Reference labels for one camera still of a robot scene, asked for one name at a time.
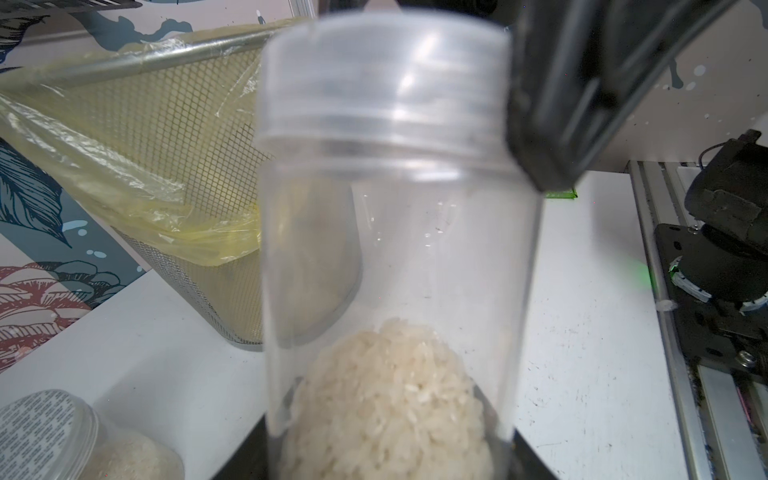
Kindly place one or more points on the clear jar with rice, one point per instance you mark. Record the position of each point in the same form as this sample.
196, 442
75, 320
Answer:
397, 247

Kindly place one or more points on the mesh bin with yellow bag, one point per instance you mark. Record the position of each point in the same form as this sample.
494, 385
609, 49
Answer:
156, 140

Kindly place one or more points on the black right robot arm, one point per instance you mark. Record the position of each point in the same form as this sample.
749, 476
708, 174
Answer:
719, 276

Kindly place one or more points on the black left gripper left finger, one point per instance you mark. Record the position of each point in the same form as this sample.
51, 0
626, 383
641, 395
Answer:
249, 462

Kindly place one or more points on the clear jar with sealed top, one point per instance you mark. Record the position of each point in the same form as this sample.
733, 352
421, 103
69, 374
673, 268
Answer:
52, 434

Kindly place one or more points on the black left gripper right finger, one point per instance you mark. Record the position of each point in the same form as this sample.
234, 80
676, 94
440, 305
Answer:
525, 464

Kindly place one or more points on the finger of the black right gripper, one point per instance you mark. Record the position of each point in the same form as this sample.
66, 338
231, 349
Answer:
579, 68

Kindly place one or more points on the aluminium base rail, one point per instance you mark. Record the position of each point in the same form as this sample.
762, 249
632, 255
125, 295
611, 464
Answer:
722, 418

